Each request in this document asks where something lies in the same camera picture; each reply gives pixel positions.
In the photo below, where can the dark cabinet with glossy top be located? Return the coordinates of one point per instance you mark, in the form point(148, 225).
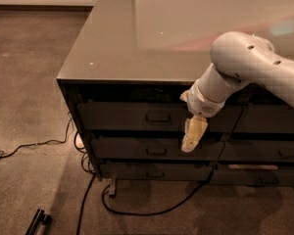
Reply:
point(151, 51)

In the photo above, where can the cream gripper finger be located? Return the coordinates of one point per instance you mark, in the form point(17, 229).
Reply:
point(194, 130)

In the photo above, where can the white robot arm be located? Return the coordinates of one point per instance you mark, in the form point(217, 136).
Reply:
point(238, 59)

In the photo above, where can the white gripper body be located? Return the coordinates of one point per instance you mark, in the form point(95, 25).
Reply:
point(202, 104)

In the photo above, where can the black metal bracket on floor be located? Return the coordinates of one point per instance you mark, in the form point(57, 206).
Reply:
point(40, 223)

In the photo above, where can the drawer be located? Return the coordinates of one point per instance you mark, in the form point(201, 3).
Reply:
point(126, 116)
point(253, 175)
point(156, 171)
point(266, 119)
point(258, 151)
point(153, 149)

